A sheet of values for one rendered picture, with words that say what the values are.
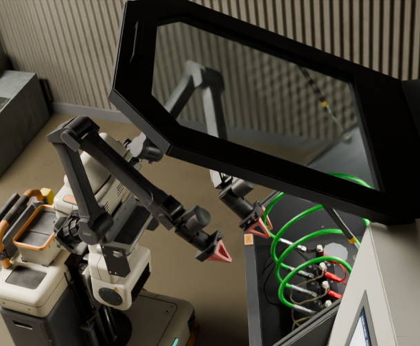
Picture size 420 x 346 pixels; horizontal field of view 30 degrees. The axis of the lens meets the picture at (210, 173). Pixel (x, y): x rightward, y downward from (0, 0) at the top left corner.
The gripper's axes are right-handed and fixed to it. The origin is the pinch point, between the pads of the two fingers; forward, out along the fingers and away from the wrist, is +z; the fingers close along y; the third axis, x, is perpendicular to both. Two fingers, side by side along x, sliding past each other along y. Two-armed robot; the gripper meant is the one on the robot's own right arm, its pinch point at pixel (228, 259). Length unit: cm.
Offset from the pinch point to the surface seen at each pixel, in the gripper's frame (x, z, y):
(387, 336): -46, 17, 57
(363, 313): -32, 19, 45
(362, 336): -36, 22, 42
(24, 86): 209, -80, -194
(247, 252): 28.3, 16.4, -20.7
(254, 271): 19.7, 19.5, -17.8
